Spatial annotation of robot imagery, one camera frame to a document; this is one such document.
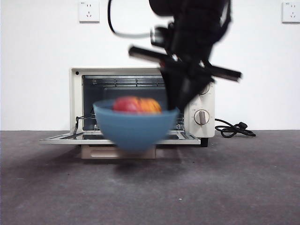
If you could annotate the white wall socket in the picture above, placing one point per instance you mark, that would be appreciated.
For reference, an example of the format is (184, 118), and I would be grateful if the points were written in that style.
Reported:
(291, 12)
(89, 12)

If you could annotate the beige temperature knob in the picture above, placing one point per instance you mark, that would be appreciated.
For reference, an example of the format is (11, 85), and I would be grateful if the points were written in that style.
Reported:
(206, 91)

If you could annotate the red yellow apple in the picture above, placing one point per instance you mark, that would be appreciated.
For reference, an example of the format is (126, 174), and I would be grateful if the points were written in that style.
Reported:
(133, 105)

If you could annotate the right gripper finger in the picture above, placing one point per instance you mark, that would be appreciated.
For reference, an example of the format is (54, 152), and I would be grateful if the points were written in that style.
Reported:
(192, 89)
(172, 86)

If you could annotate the cream Toshiba toaster oven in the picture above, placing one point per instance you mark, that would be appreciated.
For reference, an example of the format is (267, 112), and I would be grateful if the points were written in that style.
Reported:
(75, 100)

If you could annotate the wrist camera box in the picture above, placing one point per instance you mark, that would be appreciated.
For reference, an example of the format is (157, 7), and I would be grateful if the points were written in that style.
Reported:
(159, 35)

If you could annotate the blue ribbed bowl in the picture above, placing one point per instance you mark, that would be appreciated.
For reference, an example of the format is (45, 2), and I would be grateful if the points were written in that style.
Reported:
(136, 129)

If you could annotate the beige timer knob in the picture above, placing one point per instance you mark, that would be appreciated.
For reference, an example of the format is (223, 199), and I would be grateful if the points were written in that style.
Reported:
(201, 117)

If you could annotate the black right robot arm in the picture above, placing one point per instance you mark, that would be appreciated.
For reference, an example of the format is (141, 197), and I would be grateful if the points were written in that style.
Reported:
(187, 11)

